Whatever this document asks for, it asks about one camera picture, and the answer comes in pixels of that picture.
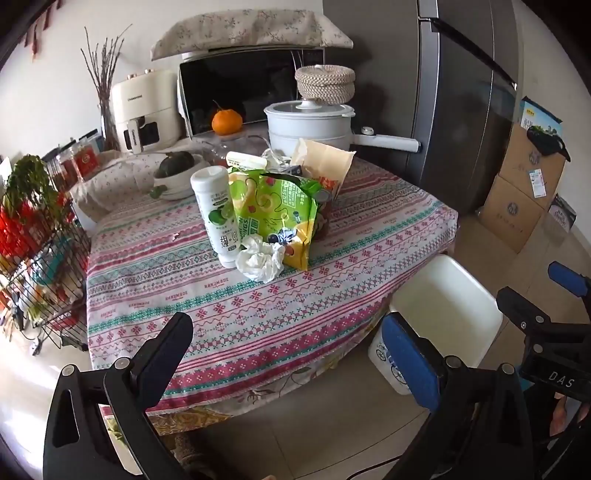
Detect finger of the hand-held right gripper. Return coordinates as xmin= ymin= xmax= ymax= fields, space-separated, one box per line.
xmin=548 ymin=261 xmax=591 ymax=301
xmin=496 ymin=286 xmax=591 ymax=365

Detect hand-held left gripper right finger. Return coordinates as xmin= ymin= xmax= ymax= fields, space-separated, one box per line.
xmin=382 ymin=312 xmax=536 ymax=480

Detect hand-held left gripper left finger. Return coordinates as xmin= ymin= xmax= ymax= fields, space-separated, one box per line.
xmin=42 ymin=312 xmax=195 ymax=480

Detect white plastic bin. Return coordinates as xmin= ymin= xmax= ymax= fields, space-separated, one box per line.
xmin=368 ymin=255 xmax=504 ymax=397

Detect large white tissue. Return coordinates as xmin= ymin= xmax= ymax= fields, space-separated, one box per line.
xmin=235 ymin=235 xmax=287 ymax=283

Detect white bottle with green label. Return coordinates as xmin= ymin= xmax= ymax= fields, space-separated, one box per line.
xmin=191 ymin=166 xmax=243 ymax=269

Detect green snack bag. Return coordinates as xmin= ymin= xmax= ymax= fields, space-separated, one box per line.
xmin=228 ymin=167 xmax=333 ymax=272

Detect white printed packet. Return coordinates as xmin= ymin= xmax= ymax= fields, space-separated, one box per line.
xmin=225 ymin=151 xmax=269 ymax=172

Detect torn paper carton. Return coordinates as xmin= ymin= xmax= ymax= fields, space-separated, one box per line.
xmin=295 ymin=137 xmax=357 ymax=200

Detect person's right hand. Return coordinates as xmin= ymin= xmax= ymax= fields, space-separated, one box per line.
xmin=549 ymin=394 xmax=580 ymax=439

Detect small printed box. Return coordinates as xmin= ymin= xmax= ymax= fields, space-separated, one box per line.
xmin=548 ymin=194 xmax=578 ymax=232

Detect floral under tablecloth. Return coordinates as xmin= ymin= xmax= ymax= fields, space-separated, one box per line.
xmin=104 ymin=355 xmax=361 ymax=462

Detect large cardboard box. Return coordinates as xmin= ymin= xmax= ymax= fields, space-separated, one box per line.
xmin=480 ymin=174 xmax=548 ymax=254

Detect striped patterned tablecloth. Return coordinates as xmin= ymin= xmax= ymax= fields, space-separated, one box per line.
xmin=85 ymin=154 xmax=460 ymax=414

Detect cardboard box with label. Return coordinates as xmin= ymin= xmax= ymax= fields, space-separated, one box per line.
xmin=501 ymin=124 xmax=566 ymax=197

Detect black object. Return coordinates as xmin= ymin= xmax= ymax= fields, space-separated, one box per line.
xmin=526 ymin=126 xmax=572 ymax=162

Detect white bowl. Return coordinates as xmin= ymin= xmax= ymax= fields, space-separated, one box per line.
xmin=150 ymin=154 xmax=206 ymax=200

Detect blue printed box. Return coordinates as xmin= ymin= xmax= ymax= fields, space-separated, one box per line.
xmin=519 ymin=96 xmax=563 ymax=134

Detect floral side cloth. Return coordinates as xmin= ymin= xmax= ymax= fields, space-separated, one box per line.
xmin=69 ymin=150 xmax=204 ymax=222

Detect green squash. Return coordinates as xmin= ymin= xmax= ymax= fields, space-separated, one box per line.
xmin=153 ymin=151 xmax=195 ymax=178

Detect grey refrigerator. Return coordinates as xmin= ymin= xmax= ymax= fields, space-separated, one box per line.
xmin=323 ymin=0 xmax=518 ymax=213

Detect red snack packets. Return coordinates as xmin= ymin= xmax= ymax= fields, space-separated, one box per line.
xmin=44 ymin=134 xmax=105 ymax=185

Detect glass jar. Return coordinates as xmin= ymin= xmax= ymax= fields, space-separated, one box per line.
xmin=198 ymin=131 xmax=269 ymax=164

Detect green leafy vegetable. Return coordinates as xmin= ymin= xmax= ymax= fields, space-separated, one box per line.
xmin=2 ymin=154 xmax=70 ymax=222

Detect orange mandarin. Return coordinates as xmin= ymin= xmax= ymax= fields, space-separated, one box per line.
xmin=211 ymin=107 xmax=243 ymax=136

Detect cream air fryer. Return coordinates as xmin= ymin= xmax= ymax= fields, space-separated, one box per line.
xmin=109 ymin=69 xmax=183 ymax=153

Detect white electric pot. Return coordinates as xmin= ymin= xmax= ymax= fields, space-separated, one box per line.
xmin=264 ymin=99 xmax=422 ymax=155

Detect dried branches in vase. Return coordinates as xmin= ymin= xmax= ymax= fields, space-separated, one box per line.
xmin=81 ymin=25 xmax=132 ymax=151

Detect microwave oven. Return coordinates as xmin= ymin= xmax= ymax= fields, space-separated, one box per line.
xmin=178 ymin=46 xmax=326 ymax=139

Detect woven basket with lid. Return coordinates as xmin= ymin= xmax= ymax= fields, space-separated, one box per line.
xmin=295 ymin=65 xmax=357 ymax=103

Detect floral cloth cover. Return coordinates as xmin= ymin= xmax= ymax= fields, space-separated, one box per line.
xmin=150 ymin=13 xmax=354 ymax=61

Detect red hanging decoration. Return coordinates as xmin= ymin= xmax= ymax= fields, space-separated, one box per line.
xmin=23 ymin=4 xmax=54 ymax=54

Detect black cable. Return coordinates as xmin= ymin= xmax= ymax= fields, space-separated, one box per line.
xmin=295 ymin=455 xmax=402 ymax=480

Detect black wire rack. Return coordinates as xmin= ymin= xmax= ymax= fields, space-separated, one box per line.
xmin=0 ymin=203 xmax=93 ymax=352

